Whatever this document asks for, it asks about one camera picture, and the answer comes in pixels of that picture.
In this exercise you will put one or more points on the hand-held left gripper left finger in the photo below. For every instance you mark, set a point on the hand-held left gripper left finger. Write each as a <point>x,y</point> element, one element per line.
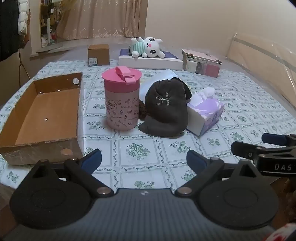
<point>91,160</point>

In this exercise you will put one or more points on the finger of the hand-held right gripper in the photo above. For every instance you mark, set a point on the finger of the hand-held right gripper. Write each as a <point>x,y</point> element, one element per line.
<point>244,148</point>
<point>275,138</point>

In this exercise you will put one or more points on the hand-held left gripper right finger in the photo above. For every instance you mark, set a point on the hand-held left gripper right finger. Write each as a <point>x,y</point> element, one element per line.
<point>195,160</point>

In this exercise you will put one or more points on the black beanie hat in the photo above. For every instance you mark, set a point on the black beanie hat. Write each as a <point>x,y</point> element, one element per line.
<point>164,109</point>

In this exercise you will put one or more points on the cardboard tray box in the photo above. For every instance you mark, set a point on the cardboard tray box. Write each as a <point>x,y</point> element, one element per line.
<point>46,111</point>

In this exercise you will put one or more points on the purple tissue pack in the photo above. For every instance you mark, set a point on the purple tissue pack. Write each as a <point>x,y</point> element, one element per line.
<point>208,111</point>

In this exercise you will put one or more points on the floral printed sheet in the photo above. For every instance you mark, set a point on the floral printed sheet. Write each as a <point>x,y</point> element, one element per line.
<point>143,148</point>

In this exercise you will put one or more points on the pink lidded cup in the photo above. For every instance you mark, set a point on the pink lidded cup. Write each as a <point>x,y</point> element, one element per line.
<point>122,104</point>

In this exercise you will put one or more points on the clear plastic sheet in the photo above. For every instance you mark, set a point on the clear plastic sheet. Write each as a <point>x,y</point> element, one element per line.
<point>254,58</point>

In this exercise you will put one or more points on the red book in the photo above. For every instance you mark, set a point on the red book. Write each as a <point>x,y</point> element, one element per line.
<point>212,70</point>

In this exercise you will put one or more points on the dark speckled book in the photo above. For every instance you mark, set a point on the dark speckled book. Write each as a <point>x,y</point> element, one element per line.
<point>200,68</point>

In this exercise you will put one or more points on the cream floral book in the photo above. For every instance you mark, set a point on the cream floral book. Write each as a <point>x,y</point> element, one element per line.
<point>190,67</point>

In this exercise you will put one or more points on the thin white book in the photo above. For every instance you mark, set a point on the thin white book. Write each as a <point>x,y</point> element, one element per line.
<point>208,62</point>

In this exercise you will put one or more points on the stack of books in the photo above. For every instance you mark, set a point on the stack of books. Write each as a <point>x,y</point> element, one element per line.
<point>198,55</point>

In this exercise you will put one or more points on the white flat box blue top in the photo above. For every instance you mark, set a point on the white flat box blue top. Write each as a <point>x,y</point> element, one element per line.
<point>150,63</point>

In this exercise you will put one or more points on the small brown cardboard box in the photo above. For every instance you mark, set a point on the small brown cardboard box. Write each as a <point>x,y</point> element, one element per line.
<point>98,53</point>

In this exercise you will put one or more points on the white rabbit plush toy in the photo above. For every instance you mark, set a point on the white rabbit plush toy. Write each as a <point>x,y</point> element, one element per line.
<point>151,46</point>

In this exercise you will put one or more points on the metal coat rack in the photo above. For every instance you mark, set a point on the metal coat rack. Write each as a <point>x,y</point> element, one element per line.
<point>20,55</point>

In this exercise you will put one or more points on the beige curtain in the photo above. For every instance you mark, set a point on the beige curtain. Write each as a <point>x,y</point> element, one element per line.
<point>104,18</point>

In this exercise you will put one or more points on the brown jacket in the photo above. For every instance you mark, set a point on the brown jacket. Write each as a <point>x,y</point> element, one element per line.
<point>28,32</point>

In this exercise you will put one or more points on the cluttered shelf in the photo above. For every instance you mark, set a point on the cluttered shelf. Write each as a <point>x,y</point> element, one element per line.
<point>45,14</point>

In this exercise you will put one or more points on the black coat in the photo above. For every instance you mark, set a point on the black coat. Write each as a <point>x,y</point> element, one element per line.
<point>7,27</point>

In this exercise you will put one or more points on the white puffer jacket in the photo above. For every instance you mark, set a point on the white puffer jacket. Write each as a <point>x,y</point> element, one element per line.
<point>23,16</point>

